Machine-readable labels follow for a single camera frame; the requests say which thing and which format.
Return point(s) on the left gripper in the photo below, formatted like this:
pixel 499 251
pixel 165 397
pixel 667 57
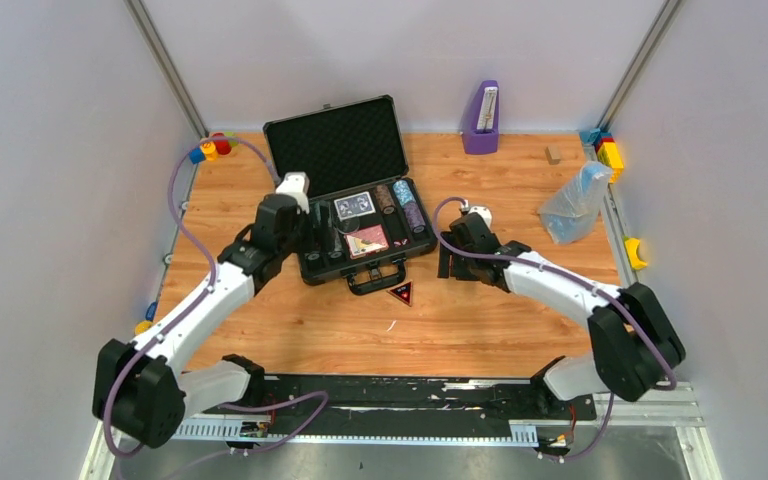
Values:
pixel 317 221

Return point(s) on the black poker case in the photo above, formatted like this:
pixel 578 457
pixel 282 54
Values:
pixel 345 150

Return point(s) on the light blue chip stack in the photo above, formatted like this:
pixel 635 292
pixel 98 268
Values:
pixel 403 194

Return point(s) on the brown chip stack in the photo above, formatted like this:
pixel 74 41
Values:
pixel 384 199

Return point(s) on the clear round dealer button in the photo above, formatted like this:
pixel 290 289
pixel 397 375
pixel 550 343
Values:
pixel 348 226

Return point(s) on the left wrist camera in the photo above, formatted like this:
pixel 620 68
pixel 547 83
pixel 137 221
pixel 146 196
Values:
pixel 296 185

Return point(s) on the yellow lego block stack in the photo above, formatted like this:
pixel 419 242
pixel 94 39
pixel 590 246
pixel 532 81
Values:
pixel 608 154

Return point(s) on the red cylinder block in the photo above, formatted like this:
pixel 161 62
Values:
pixel 222 144

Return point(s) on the yellow curved block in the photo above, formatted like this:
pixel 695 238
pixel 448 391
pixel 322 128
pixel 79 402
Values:
pixel 633 247

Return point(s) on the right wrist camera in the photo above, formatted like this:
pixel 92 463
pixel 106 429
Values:
pixel 482 211

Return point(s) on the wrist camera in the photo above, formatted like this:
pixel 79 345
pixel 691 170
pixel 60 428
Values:
pixel 482 211
pixel 296 185

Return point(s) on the blue card deck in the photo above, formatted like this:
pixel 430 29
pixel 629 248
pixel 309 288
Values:
pixel 354 206

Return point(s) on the yellow round disc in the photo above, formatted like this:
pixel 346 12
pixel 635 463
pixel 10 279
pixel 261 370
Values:
pixel 142 327

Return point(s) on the clear plastic bag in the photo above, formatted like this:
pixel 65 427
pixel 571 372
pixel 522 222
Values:
pixel 571 212

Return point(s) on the green cylinder block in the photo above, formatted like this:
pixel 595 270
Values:
pixel 232 139

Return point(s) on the yellow cylinder block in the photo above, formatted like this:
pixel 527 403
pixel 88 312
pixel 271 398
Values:
pixel 209 151

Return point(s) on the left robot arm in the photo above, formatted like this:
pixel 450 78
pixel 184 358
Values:
pixel 142 388

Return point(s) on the purple metronome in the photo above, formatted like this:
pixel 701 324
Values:
pixel 480 126

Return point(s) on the black red triangle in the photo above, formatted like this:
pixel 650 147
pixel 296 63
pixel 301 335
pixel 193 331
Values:
pixel 403 293

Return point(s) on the small wooden block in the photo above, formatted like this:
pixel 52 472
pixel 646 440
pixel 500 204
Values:
pixel 553 154

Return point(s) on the red card deck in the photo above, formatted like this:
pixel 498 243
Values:
pixel 366 241

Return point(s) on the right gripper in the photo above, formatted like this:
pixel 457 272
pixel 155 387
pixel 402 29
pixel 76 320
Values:
pixel 455 270

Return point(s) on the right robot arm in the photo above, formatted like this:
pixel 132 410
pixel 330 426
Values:
pixel 634 346

